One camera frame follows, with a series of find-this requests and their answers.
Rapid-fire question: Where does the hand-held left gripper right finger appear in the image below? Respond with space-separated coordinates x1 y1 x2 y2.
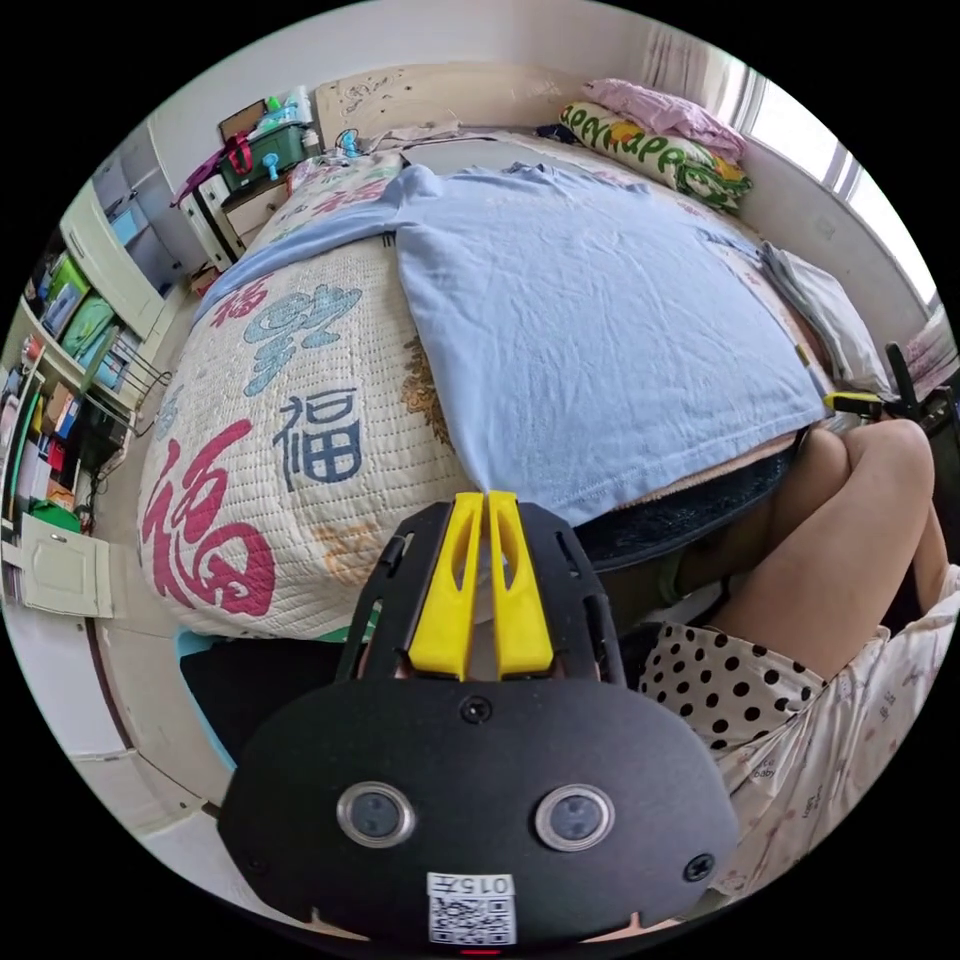
487 491 557 682

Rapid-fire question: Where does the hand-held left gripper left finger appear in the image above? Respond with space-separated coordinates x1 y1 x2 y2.
407 491 486 682

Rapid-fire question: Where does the light blue long sleeve shirt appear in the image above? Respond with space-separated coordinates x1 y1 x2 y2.
196 162 831 527

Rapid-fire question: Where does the pile of clothes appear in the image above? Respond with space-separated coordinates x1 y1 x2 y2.
755 241 895 400

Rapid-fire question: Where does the person's body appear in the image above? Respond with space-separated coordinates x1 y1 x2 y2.
635 418 960 905

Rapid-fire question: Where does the window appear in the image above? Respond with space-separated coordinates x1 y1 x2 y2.
748 73 948 305

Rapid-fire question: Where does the bed with printed quilt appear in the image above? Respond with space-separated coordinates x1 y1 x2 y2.
137 62 905 640

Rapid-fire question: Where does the pillow with green print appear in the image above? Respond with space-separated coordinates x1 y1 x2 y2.
559 100 755 213

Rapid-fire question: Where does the pink garment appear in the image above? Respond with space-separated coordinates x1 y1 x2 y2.
583 77 748 160

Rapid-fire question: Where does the white curtain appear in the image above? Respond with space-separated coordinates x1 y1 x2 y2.
639 28 753 125

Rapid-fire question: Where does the open shelf with boxes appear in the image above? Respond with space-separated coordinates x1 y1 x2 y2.
0 247 175 530

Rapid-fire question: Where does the bedside table with boxes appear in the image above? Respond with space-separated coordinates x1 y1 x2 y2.
170 84 325 273

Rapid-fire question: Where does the white cupboard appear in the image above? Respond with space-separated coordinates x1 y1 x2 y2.
58 125 190 340

